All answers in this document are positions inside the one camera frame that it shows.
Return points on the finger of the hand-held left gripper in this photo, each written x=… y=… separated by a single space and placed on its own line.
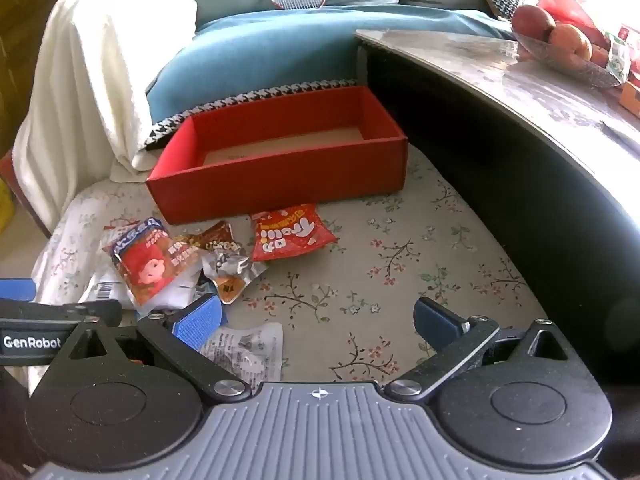
x=17 y=290

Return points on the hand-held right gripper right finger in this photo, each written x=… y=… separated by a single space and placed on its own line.
x=436 y=322

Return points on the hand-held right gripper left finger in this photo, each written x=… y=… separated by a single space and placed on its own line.
x=196 y=319

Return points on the small clear candy wrapper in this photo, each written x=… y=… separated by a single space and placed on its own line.
x=232 y=270

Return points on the clear printed packet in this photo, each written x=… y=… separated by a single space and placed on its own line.
x=250 y=350

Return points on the blue red cartoon packet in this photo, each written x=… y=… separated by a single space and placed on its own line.
x=147 y=260

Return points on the dark brown packet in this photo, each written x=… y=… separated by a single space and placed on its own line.
x=217 y=240

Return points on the red cardboard box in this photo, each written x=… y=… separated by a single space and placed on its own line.
x=280 y=180

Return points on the floral cushion cover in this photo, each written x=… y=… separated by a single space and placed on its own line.
x=350 y=270

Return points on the red packet white letters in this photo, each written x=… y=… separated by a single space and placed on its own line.
x=287 y=232

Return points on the dark coffee table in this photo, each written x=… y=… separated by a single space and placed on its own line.
x=500 y=110

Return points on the white towel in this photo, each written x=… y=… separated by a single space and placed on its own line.
x=90 y=70

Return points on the blue houndstooth-trimmed sofa blanket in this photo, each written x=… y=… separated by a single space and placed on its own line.
x=280 y=50

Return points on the glass fruit bowl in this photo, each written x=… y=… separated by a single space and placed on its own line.
x=565 y=62

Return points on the orange box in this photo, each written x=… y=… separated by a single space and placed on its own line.
x=631 y=99

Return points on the yellow-red apple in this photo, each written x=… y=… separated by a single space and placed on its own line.
x=570 y=40

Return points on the red apple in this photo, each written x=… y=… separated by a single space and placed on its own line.
x=532 y=22

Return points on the green white packet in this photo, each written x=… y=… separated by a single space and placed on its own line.
x=617 y=60

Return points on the red plastic bag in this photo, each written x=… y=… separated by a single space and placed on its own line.
x=565 y=0

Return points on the small red box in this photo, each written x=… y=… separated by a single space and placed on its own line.
x=630 y=34

